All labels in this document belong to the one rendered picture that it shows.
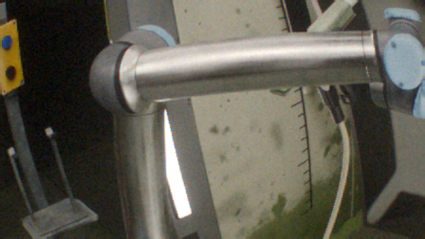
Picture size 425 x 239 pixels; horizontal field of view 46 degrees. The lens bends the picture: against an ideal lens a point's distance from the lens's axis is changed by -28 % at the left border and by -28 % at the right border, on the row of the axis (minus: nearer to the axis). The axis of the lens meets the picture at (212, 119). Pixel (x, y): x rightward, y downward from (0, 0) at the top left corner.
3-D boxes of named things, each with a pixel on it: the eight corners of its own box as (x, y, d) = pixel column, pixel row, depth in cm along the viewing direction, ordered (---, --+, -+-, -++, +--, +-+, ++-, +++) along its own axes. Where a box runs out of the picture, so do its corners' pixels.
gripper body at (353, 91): (340, 103, 121) (377, 114, 111) (325, 69, 116) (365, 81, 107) (356, 80, 123) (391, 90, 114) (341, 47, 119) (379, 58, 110)
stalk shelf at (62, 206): (73, 199, 215) (71, 195, 214) (98, 219, 197) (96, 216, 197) (21, 222, 199) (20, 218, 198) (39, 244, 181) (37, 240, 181)
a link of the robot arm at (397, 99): (436, 66, 97) (439, 112, 101) (398, 56, 107) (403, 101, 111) (420, 80, 92) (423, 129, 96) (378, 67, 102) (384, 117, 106)
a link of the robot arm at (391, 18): (420, 16, 87) (429, 80, 92) (417, 6, 97) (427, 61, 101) (380, 13, 91) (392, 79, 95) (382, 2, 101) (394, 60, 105)
